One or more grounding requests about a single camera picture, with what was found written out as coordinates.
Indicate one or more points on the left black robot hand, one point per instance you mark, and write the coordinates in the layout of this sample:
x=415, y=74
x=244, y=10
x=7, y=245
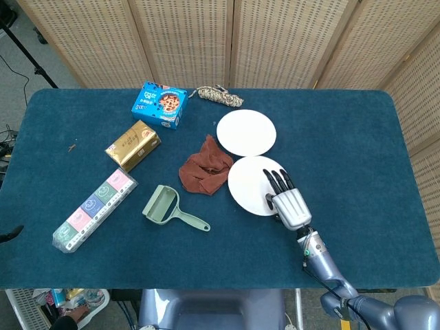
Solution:
x=12, y=234

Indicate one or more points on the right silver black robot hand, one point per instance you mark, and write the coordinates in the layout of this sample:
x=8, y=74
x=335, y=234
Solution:
x=294, y=208

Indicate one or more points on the white round plate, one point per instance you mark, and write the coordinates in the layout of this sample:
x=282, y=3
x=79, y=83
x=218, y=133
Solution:
x=247, y=185
x=245, y=132

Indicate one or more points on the white plastic basket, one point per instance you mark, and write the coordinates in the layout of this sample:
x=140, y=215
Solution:
x=20, y=306

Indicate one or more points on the dark blue table cloth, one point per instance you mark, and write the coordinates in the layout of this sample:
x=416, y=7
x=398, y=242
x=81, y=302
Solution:
x=343, y=144

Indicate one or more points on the clear wrapped pocket tissue multipack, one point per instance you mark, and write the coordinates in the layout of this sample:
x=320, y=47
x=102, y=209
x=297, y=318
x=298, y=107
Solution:
x=93, y=209

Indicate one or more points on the rust brown cloth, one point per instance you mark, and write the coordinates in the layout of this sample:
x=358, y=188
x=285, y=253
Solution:
x=203, y=172

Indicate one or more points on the small brown twig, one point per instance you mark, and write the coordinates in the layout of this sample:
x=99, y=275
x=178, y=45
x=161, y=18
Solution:
x=71, y=148

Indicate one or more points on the blue grey robot torso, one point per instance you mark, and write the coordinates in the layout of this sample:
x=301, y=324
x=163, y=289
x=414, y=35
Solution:
x=213, y=309

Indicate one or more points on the green plastic scoop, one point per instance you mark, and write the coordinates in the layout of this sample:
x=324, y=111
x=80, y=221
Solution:
x=158, y=206

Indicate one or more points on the gold tissue pack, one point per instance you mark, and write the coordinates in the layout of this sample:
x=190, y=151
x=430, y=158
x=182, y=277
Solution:
x=132, y=146

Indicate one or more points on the black tripod stand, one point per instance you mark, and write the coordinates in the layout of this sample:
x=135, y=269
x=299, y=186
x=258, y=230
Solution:
x=38, y=71

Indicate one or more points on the blue cookie box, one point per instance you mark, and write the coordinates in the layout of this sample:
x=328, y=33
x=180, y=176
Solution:
x=154, y=103

